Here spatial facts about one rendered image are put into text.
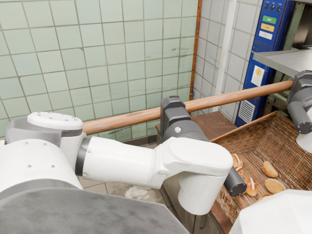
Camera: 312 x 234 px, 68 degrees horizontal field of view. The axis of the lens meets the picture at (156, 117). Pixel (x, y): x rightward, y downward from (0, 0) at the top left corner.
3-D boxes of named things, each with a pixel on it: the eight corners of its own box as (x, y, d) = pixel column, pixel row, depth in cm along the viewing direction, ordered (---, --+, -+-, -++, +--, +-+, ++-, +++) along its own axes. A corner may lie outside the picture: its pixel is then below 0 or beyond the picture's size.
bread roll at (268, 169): (276, 171, 114) (266, 177, 116) (281, 177, 118) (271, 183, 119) (265, 157, 123) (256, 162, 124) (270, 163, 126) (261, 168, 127)
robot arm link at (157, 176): (212, 179, 46) (145, 168, 44) (229, 144, 41) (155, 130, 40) (219, 207, 40) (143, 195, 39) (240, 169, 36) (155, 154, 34)
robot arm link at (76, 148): (141, 189, 44) (37, 172, 42) (152, 137, 43) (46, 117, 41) (142, 219, 34) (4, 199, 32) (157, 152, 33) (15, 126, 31)
